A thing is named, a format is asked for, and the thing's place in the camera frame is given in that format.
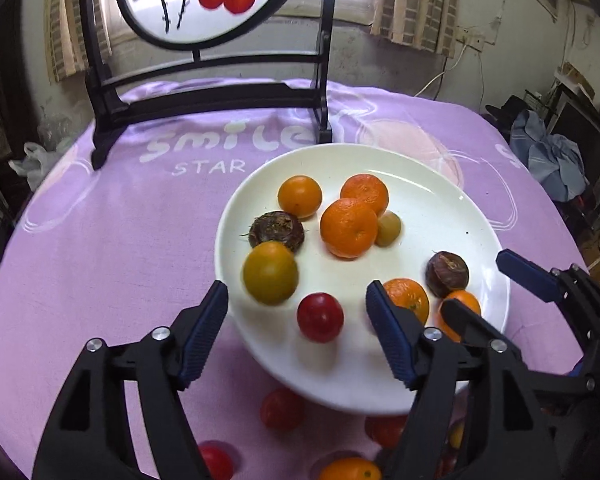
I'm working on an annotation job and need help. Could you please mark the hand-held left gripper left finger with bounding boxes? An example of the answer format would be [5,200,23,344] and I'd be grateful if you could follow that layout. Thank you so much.
[31,280,230,480]

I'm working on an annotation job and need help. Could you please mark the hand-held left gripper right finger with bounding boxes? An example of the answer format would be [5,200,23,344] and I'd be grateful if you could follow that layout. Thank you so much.
[365,280,563,480]

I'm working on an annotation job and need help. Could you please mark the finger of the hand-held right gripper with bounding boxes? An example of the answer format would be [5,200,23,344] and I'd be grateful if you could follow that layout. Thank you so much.
[439,298,599,401]
[496,248,600,361]

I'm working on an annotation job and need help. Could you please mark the small orange mandarin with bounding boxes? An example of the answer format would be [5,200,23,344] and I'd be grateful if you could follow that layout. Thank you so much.
[340,173,390,216]
[382,278,431,326]

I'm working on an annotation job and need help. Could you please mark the small dark water chestnut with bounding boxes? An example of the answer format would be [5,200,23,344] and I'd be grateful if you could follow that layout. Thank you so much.
[425,251,470,299]

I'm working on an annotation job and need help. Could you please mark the large red cherry tomato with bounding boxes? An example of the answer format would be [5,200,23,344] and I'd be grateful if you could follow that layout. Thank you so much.
[296,292,345,344]

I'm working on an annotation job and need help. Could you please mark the green-yellow citrus fruit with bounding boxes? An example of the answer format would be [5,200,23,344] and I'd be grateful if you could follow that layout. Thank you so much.
[242,241,300,306]

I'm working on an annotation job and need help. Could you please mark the white oval plate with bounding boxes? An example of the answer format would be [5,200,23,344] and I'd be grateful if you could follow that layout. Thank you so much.
[214,143,511,416]

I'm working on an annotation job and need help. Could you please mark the large orange mandarin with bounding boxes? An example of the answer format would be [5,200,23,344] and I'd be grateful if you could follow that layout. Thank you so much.
[320,198,379,260]

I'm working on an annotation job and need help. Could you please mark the large dark water chestnut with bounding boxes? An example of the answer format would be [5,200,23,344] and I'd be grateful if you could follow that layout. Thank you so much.
[240,211,307,253]

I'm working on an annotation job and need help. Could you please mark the small red cherry tomato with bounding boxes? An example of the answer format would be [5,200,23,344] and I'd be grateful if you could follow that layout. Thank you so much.
[364,414,408,450]
[197,441,236,480]
[260,388,306,432]

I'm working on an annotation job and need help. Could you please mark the blue cloth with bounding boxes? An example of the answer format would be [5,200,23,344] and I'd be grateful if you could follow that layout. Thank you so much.
[510,110,588,201]

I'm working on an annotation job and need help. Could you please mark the purple printed blanket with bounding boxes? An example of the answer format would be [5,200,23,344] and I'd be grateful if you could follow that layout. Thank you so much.
[0,77,600,480]

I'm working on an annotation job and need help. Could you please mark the black monitor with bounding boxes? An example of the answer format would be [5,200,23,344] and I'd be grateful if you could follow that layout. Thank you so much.
[550,95,600,186]

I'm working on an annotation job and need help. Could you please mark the black painted screen stand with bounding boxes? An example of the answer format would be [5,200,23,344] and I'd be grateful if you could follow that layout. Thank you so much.
[77,0,338,171]

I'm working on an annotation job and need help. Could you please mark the white plastic bag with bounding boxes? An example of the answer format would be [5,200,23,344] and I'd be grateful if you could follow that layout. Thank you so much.
[9,141,63,191]

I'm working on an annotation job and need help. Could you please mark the checked beige curtain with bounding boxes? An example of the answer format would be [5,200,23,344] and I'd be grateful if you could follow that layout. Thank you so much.
[45,0,113,83]
[370,0,461,56]

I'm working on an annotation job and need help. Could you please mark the dark wooden cabinet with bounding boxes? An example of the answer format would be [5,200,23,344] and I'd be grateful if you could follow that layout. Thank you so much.
[0,0,41,211]

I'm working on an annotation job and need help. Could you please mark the white cable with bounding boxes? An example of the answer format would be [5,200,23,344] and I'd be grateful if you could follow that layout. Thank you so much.
[412,50,466,98]

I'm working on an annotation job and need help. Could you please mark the white wall socket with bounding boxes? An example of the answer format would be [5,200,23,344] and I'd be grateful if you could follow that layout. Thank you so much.
[455,30,486,51]

